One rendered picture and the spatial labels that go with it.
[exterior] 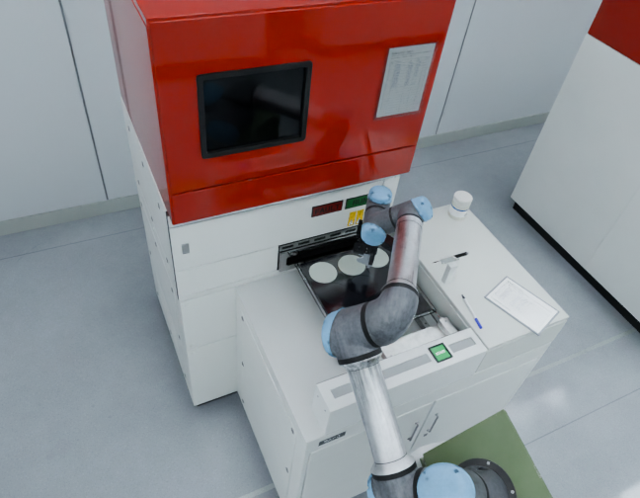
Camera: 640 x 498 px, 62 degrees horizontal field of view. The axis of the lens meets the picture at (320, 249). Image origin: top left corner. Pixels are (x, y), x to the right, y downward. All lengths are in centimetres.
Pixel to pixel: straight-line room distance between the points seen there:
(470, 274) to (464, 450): 64
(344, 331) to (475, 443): 50
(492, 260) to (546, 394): 114
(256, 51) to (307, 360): 96
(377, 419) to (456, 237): 91
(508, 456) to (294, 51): 116
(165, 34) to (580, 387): 258
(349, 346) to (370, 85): 72
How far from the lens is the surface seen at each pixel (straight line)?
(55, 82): 303
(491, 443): 157
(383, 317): 129
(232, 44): 133
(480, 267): 199
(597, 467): 293
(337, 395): 156
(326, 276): 189
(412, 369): 165
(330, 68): 147
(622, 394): 323
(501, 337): 181
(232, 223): 172
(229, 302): 201
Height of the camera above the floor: 231
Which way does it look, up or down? 45 degrees down
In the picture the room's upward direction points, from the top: 8 degrees clockwise
